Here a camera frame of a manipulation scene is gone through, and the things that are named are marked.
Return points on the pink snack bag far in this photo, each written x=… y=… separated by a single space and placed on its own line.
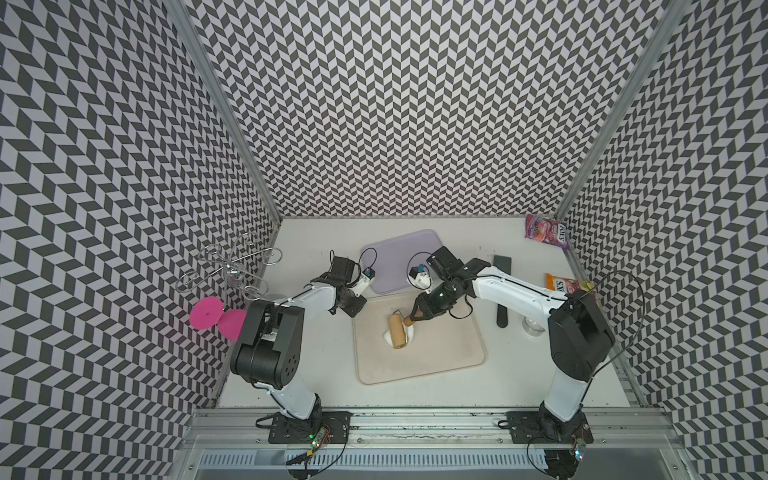
x=548 y=231

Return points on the white dough ball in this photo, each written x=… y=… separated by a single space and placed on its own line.
x=399 y=337

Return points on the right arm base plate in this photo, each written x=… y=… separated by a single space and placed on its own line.
x=542 y=427

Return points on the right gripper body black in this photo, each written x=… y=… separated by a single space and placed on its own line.
x=440 y=299

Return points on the beige plastic tray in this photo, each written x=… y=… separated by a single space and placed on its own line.
x=439 y=345

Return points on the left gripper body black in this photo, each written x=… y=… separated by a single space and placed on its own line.
x=353 y=304

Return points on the metal wire glass rack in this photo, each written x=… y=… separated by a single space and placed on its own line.
x=230 y=264

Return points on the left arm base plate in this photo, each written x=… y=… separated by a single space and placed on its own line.
x=285 y=430

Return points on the pink plastic wine glass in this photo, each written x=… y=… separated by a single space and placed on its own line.
x=209 y=312

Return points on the wooden dough roller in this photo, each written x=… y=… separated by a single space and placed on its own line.
x=397 y=319

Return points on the orange yellow snack bag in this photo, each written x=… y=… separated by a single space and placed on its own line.
x=566 y=285

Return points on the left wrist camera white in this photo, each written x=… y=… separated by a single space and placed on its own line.
x=364 y=282

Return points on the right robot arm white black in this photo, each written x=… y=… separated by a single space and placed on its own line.
x=580 y=338

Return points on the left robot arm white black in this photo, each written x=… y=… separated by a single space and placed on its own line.
x=268 y=350

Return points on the purple plastic tray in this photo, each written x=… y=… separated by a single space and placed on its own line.
x=391 y=259

